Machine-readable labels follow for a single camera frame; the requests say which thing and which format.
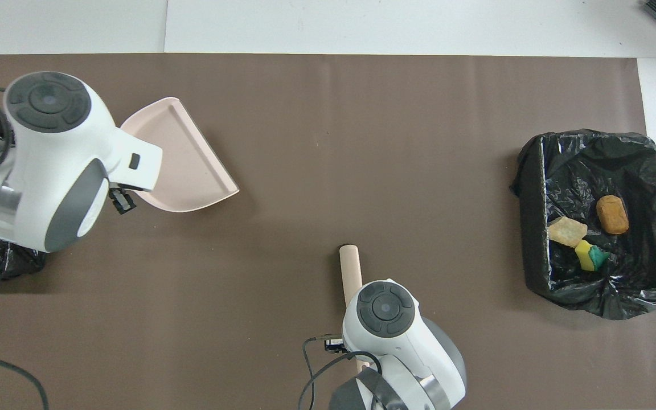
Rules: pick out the beige sponge chunk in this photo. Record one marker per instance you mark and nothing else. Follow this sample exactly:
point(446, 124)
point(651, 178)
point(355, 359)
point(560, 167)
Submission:
point(566, 231)

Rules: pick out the yellow green sponge piece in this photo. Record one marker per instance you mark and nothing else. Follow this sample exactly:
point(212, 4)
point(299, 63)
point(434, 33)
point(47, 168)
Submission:
point(590, 256)

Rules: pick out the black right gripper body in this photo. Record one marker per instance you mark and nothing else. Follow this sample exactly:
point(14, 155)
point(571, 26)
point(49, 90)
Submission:
point(335, 345)

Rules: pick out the brown oval sponge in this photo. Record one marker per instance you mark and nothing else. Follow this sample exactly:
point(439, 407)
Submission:
point(613, 215)

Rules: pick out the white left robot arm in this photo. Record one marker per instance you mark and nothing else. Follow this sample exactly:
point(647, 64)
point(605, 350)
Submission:
point(66, 148)

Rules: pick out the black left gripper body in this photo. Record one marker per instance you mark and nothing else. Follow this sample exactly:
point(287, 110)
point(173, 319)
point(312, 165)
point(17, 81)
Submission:
point(122, 200)

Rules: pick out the pale pink plastic dustpan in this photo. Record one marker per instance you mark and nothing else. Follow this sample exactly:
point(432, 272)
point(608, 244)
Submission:
point(185, 165)

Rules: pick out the brown paper table mat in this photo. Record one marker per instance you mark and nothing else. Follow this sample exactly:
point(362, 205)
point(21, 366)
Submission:
point(362, 142)

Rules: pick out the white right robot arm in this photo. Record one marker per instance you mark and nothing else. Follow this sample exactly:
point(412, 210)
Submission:
point(408, 353)

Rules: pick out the beige hand brush black bristles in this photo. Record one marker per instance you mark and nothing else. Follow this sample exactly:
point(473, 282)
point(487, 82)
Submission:
point(351, 273)

